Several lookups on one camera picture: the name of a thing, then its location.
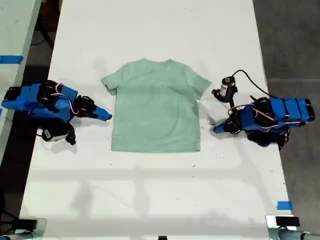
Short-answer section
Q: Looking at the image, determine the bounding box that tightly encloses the white side table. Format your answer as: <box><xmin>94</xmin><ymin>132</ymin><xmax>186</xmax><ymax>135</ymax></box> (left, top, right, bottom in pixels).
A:
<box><xmin>0</xmin><ymin>0</ymin><xmax>43</xmax><ymax>157</ymax></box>

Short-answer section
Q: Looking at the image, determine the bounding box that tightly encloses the black camera box with label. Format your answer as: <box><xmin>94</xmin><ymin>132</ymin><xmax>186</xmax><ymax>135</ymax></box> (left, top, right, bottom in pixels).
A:
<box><xmin>211</xmin><ymin>76</ymin><xmax>239</xmax><ymax>109</ymax></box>
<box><xmin>36</xmin><ymin>124</ymin><xmax>77</xmax><ymax>146</ymax></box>

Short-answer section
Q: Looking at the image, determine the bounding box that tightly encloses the black floor cable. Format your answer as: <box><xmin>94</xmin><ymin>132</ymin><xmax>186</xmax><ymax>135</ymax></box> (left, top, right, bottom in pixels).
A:
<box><xmin>30</xmin><ymin>17</ymin><xmax>55</xmax><ymax>52</ymax></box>

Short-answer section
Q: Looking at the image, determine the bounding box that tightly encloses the metal table bracket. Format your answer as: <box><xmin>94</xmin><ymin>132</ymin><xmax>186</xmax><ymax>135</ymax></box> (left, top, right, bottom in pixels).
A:
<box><xmin>265</xmin><ymin>214</ymin><xmax>301</xmax><ymax>240</ymax></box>

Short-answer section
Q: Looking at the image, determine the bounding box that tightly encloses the black camera cable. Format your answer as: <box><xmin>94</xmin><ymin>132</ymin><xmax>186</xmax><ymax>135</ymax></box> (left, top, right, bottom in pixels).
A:
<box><xmin>231</xmin><ymin>69</ymin><xmax>272</xmax><ymax>98</ymax></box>

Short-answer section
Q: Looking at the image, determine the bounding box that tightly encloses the small black box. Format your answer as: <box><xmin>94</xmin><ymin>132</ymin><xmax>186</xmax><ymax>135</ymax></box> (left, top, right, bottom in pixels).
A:
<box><xmin>14</xmin><ymin>218</ymin><xmax>38</xmax><ymax>231</ymax></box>
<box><xmin>275</xmin><ymin>216</ymin><xmax>301</xmax><ymax>227</ymax></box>

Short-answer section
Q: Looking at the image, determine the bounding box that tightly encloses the grey metal pipe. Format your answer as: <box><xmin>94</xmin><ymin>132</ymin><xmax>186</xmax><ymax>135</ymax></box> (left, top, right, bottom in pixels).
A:
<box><xmin>268</xmin><ymin>227</ymin><xmax>320</xmax><ymax>240</ymax></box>
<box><xmin>0</xmin><ymin>231</ymin><xmax>36</xmax><ymax>240</ymax></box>

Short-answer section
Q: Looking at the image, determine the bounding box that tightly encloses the pale green T-shirt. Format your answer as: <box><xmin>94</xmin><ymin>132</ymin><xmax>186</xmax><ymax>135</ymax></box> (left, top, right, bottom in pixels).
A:
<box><xmin>100</xmin><ymin>58</ymin><xmax>213</xmax><ymax>153</ymax></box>

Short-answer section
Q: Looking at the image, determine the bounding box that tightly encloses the long blue tape strip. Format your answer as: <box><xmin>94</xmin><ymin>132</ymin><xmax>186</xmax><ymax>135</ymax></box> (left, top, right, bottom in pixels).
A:
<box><xmin>0</xmin><ymin>54</ymin><xmax>24</xmax><ymax>65</ymax></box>

